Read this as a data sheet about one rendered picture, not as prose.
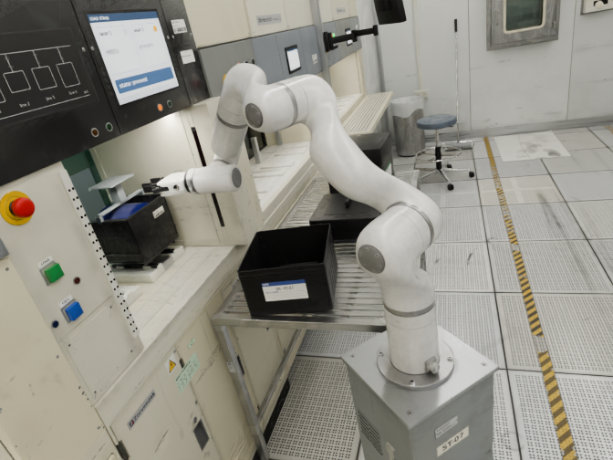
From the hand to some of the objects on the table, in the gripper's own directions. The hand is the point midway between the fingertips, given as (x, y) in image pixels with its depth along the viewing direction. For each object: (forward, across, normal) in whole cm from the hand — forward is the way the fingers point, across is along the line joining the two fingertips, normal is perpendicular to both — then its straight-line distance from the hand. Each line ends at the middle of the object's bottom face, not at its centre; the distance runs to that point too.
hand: (152, 184), depth 140 cm
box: (-51, -91, +43) cm, 112 cm away
